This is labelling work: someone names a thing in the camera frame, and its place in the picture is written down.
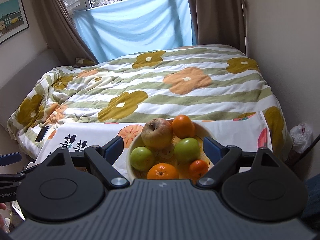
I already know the green apple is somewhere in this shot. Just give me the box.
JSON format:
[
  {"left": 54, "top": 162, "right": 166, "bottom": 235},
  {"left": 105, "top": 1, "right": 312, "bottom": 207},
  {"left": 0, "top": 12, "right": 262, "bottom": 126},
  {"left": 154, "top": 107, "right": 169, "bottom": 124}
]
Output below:
[
  {"left": 130, "top": 147, "right": 155, "bottom": 172},
  {"left": 174, "top": 138, "right": 201, "bottom": 163}
]

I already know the large orange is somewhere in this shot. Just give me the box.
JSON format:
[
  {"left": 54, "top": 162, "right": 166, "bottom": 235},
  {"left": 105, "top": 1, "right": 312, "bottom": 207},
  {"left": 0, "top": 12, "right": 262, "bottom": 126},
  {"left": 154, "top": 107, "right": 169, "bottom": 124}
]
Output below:
[
  {"left": 146, "top": 163, "right": 180, "bottom": 180},
  {"left": 171, "top": 115, "right": 195, "bottom": 139}
]

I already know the person's left hand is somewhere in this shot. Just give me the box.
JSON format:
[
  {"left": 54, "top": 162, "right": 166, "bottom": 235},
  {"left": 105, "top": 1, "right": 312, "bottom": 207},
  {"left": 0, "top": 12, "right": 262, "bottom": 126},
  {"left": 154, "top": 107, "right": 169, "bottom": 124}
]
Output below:
[{"left": 0, "top": 202, "right": 7, "bottom": 230}]

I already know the small mandarin in bowl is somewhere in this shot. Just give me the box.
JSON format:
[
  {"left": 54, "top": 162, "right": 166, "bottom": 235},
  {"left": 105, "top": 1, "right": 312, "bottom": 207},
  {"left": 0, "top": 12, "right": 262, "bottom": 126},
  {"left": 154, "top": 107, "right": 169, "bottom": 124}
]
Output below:
[{"left": 189, "top": 159, "right": 209, "bottom": 181}]

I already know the white fruit-print cloth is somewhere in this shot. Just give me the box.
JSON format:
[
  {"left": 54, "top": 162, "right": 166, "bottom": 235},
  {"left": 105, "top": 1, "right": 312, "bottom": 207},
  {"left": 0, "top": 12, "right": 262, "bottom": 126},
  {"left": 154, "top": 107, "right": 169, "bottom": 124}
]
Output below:
[{"left": 35, "top": 112, "right": 273, "bottom": 180}]

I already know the green apple in bowl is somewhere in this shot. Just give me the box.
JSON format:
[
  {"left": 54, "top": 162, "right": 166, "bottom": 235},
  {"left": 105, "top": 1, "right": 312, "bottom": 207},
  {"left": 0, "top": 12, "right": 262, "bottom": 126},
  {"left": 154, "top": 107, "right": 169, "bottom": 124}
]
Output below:
[{"left": 174, "top": 138, "right": 201, "bottom": 163}]

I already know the black smartphone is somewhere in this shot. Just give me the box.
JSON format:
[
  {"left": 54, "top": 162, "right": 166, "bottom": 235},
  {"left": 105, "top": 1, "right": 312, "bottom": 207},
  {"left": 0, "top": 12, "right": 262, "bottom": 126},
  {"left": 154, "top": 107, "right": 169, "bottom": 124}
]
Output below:
[{"left": 35, "top": 126, "right": 49, "bottom": 142}]

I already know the cream ceramic fruit bowl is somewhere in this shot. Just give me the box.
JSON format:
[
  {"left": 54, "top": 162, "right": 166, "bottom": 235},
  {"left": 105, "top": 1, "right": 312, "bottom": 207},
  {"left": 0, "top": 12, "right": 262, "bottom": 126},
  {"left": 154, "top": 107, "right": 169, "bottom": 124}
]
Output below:
[{"left": 126, "top": 121, "right": 215, "bottom": 181}]

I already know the large yellowish apple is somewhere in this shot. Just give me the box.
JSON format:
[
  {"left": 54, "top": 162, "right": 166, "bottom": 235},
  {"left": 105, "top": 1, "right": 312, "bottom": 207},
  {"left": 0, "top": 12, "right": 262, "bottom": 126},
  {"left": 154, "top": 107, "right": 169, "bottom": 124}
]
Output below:
[{"left": 141, "top": 118, "right": 173, "bottom": 150}]

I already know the large orange in bowl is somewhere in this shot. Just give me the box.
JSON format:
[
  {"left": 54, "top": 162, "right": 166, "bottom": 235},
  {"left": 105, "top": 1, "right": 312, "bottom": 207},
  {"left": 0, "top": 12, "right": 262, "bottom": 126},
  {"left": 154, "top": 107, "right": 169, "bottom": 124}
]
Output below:
[{"left": 146, "top": 163, "right": 180, "bottom": 180}]

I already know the grey headboard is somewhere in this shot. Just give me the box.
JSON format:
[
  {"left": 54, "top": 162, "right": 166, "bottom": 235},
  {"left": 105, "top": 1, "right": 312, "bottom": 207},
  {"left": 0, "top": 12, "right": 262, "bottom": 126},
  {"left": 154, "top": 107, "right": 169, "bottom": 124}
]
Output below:
[{"left": 0, "top": 49, "right": 61, "bottom": 129}]

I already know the white plastic bag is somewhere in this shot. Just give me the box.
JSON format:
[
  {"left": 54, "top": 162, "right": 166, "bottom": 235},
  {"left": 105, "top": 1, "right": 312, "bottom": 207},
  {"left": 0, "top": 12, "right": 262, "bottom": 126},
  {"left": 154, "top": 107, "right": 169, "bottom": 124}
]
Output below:
[{"left": 289, "top": 122, "right": 312, "bottom": 154}]

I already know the floral striped duvet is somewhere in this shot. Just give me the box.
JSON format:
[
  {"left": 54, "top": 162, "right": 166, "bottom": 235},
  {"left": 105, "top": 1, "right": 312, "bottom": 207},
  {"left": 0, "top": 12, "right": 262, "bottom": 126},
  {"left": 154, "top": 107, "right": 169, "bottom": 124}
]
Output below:
[{"left": 7, "top": 44, "right": 292, "bottom": 159}]

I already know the brown left curtain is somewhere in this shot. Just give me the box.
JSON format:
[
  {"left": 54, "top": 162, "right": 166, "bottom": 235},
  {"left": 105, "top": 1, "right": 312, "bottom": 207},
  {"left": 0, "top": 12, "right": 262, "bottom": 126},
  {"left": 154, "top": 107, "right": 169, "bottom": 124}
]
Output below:
[{"left": 31, "top": 0, "right": 98, "bottom": 66}]

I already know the brown curtain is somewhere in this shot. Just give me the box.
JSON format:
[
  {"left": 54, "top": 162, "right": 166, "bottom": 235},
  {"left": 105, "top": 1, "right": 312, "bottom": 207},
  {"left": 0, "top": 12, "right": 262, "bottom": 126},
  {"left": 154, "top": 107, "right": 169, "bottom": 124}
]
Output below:
[
  {"left": 188, "top": 0, "right": 246, "bottom": 53},
  {"left": 31, "top": 0, "right": 98, "bottom": 66}
]

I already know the light blue window sheet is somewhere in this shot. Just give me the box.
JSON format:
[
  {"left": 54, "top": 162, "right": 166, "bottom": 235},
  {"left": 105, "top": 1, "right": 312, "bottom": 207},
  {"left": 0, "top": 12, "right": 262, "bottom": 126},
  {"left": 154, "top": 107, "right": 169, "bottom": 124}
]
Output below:
[{"left": 74, "top": 0, "right": 196, "bottom": 63}]

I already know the brown right curtain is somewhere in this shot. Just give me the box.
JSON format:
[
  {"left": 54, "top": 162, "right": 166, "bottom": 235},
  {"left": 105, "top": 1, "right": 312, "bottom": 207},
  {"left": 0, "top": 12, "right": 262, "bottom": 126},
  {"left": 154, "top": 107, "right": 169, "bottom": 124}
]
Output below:
[{"left": 188, "top": 0, "right": 246, "bottom": 53}]

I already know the black cable on wall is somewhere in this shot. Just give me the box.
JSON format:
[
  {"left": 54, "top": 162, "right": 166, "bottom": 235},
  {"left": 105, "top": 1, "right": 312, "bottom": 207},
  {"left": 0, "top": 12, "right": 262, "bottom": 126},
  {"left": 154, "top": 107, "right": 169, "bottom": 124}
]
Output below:
[{"left": 287, "top": 132, "right": 320, "bottom": 165}]

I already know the framed picture on wall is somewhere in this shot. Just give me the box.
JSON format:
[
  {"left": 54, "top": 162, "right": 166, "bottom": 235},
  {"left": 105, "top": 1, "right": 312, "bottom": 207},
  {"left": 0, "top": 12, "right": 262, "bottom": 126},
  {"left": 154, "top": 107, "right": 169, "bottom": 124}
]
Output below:
[{"left": 0, "top": 0, "right": 29, "bottom": 44}]

